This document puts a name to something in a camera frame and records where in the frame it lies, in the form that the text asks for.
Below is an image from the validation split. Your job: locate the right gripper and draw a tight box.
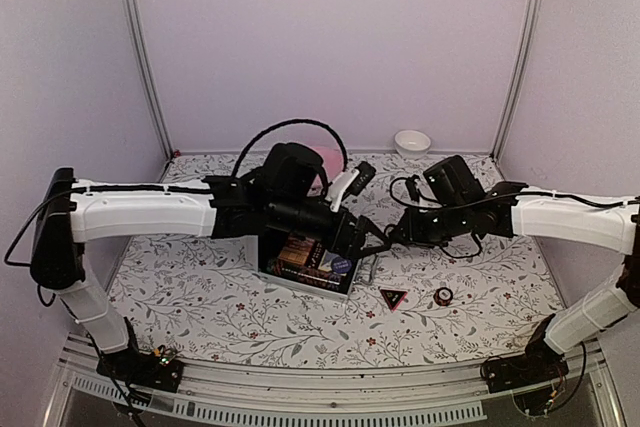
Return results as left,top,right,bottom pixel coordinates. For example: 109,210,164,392
391,200,471,249

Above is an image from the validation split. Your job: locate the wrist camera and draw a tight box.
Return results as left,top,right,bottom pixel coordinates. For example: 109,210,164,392
405,175,422,204
325,161,376,213

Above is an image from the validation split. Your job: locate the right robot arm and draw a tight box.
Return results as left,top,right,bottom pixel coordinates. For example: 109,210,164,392
389,155,639,383

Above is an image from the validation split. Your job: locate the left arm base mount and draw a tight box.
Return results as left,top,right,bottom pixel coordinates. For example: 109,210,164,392
96,346,184,393

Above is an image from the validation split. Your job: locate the Texas Hold'em card box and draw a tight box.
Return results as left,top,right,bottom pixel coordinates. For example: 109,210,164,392
277,236,314,266

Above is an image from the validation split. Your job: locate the left frame post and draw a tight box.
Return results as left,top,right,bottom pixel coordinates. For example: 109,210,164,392
122,0,174,160

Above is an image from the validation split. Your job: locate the aluminium poker case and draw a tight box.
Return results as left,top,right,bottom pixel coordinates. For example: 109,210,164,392
247,232,378,302

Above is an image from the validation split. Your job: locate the white bowl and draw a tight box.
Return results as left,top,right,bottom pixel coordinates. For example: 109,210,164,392
394,130,432,159

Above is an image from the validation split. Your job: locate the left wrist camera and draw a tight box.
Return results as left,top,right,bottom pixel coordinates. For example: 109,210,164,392
325,161,376,213

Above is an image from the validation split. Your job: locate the frame post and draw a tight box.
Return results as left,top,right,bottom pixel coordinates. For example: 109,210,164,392
490,0,542,164
122,0,174,160

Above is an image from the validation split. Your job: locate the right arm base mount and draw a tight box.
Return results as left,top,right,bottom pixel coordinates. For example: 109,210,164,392
480,342,569,393

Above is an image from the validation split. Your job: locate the purple small blind button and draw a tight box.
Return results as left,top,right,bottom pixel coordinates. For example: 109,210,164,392
331,257,352,275

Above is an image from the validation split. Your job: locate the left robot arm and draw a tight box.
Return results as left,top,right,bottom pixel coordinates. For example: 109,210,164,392
29,142,390,381

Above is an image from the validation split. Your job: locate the orange short chip stack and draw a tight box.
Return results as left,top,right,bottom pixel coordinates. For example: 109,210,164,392
434,287,453,307

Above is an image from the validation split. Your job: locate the pink plate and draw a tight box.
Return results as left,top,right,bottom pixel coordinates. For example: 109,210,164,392
309,146,344,195

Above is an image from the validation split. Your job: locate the black triangle card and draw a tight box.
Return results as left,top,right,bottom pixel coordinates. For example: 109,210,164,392
379,288,407,312

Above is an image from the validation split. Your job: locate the right frame post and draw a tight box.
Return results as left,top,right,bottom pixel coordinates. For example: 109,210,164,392
490,0,542,164

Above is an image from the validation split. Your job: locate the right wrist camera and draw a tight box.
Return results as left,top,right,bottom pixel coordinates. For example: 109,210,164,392
405,175,422,204

